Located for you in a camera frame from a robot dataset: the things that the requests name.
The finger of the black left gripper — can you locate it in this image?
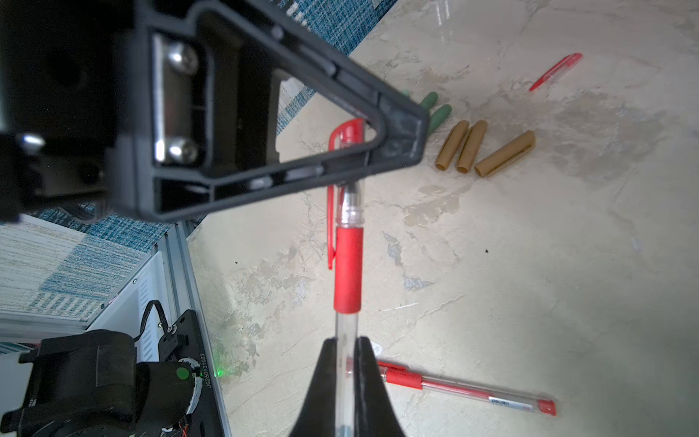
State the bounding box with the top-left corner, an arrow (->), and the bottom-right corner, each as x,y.
115,1 -> 429,221

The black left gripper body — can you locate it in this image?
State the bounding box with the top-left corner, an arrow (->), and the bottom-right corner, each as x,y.
1,1 -> 139,222

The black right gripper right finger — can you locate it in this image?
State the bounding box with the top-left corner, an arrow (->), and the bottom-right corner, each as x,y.
353,337 -> 405,437

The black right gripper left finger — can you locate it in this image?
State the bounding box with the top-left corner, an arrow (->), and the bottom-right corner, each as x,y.
289,338 -> 337,437

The red pen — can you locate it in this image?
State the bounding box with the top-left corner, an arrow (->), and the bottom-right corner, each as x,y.
378,362 -> 558,417
328,182 -> 364,436

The red pen cap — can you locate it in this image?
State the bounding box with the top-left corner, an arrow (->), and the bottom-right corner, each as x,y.
529,53 -> 584,92
327,118 -> 365,271

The green marker cap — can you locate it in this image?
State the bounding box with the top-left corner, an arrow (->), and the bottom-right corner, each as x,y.
427,104 -> 453,136
420,91 -> 439,110

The tan marker cap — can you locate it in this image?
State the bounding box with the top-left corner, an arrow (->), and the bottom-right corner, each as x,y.
456,120 -> 488,174
434,120 -> 470,171

